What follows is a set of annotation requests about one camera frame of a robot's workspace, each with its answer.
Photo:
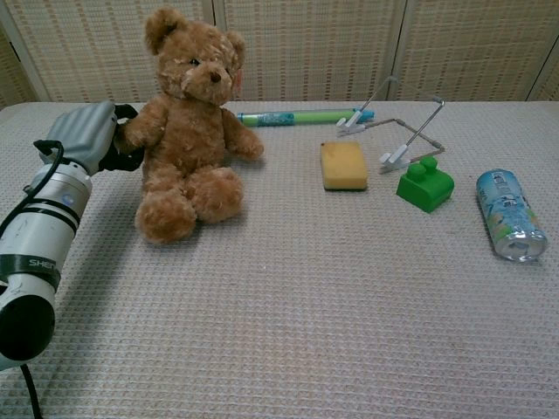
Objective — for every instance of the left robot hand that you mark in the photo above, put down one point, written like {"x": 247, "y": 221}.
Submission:
{"x": 89, "y": 135}

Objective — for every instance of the woven bamboo folding screen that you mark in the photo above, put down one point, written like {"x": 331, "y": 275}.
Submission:
{"x": 305, "y": 48}

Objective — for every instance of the brown teddy bear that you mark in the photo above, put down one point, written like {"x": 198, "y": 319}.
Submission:
{"x": 192, "y": 131}

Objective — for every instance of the blue printed plastic bottle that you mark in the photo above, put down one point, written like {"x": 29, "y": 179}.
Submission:
{"x": 508, "y": 214}

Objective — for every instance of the green tube with blue print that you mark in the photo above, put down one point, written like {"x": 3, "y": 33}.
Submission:
{"x": 301, "y": 118}

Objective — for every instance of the green toy building block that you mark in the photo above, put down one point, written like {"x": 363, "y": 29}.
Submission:
{"x": 423, "y": 185}

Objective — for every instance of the yellow sponge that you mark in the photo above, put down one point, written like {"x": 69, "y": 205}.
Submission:
{"x": 343, "y": 166}

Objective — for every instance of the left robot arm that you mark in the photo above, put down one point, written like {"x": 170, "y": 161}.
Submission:
{"x": 35, "y": 249}

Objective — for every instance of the woven beige tablecloth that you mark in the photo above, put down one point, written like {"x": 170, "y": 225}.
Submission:
{"x": 305, "y": 305}

